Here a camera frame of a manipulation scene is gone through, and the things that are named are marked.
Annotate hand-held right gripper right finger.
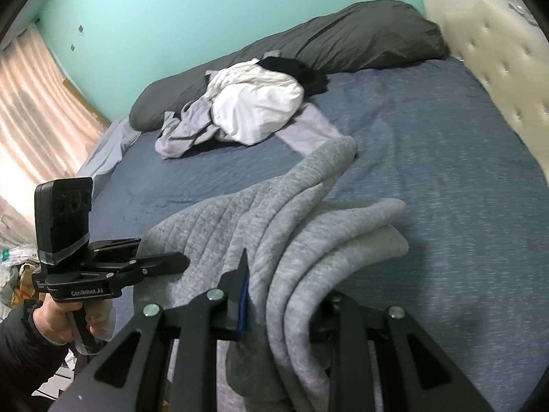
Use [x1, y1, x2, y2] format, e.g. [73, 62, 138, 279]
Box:
[311, 292, 494, 412]

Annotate pink curtain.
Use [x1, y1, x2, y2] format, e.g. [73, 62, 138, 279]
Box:
[0, 23, 113, 241]

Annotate person's left hand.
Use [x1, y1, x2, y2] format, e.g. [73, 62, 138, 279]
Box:
[33, 298, 116, 346]

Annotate grey knit sweater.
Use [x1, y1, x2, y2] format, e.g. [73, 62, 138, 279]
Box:
[133, 136, 410, 412]

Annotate cream tufted headboard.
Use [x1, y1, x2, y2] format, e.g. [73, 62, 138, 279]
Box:
[414, 0, 549, 159]

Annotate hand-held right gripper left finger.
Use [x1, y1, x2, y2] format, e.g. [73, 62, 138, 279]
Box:
[49, 249, 252, 412]

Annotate light grey blanket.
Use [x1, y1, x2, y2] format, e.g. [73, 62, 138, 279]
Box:
[75, 118, 142, 207]

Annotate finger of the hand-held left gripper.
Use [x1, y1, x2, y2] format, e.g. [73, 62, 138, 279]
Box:
[90, 237, 142, 262]
[124, 252, 190, 284]

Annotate clear plastic bags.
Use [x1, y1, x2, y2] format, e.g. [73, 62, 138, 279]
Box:
[0, 240, 44, 305]

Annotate dark grey long pillow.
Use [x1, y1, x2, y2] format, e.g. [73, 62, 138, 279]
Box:
[129, 1, 450, 131]

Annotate white garment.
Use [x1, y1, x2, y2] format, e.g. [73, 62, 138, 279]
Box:
[206, 61, 305, 146]

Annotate person's left forearm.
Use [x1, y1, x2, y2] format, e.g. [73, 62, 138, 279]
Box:
[0, 298, 71, 412]

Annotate light grey jacket black cuffs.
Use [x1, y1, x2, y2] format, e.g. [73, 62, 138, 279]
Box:
[154, 99, 344, 160]

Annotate black garment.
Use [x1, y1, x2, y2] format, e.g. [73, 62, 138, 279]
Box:
[257, 54, 331, 97]

